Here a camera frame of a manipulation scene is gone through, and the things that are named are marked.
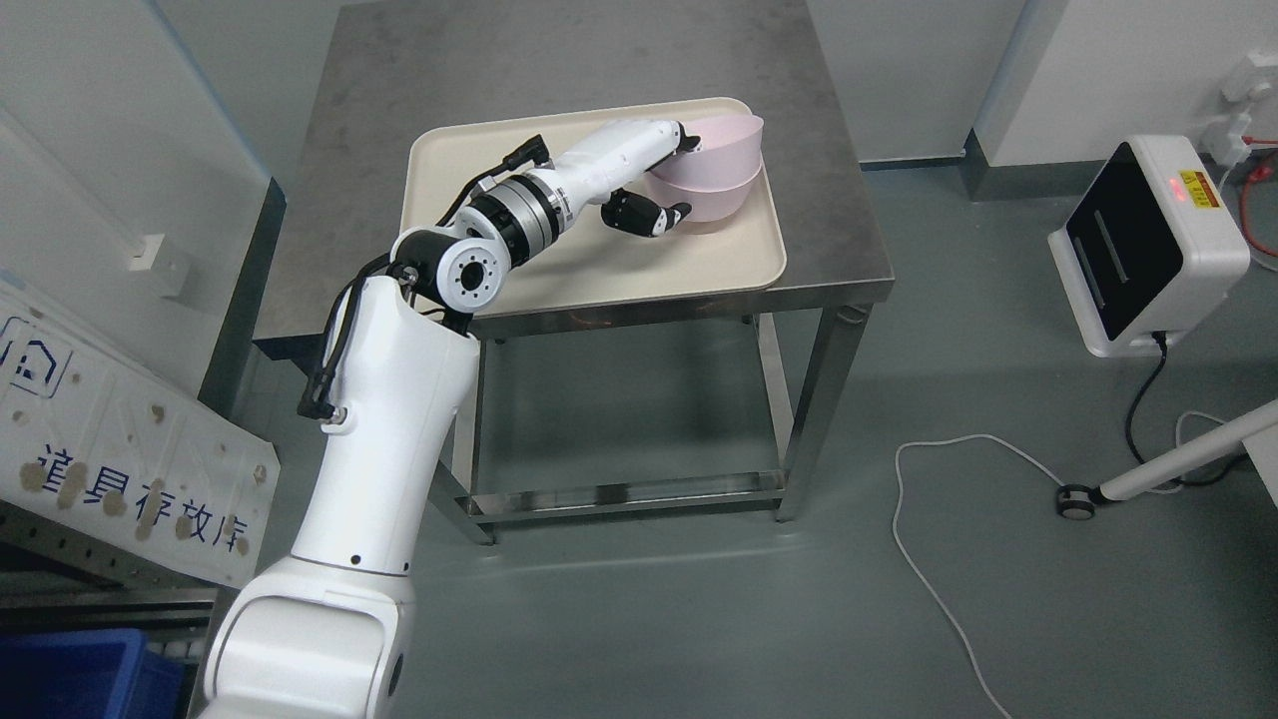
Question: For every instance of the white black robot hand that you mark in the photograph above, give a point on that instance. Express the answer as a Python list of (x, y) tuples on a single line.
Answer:
[(596, 170)]

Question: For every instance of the white wall outlet box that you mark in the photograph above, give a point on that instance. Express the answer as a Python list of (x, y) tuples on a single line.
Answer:
[(1250, 81)]

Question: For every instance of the stainless steel table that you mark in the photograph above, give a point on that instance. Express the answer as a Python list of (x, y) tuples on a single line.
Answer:
[(412, 94)]

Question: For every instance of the white stand leg with caster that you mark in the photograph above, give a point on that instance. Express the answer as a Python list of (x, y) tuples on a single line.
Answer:
[(1254, 432)]

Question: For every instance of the white black box device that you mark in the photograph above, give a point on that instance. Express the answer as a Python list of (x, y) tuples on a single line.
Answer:
[(1150, 251)]

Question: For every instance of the blue plastic bin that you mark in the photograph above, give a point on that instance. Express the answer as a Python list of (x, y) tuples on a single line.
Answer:
[(104, 673)]

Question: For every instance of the white wall socket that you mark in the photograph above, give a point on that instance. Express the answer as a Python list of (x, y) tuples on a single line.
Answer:
[(162, 265)]

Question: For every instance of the pink bowl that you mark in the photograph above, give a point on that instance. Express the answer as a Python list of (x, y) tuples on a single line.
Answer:
[(728, 154), (708, 206)]

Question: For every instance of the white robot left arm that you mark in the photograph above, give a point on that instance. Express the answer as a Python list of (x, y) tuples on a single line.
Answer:
[(324, 632)]

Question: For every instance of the beige plastic tray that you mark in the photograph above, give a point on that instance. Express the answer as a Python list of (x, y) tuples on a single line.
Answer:
[(594, 266)]

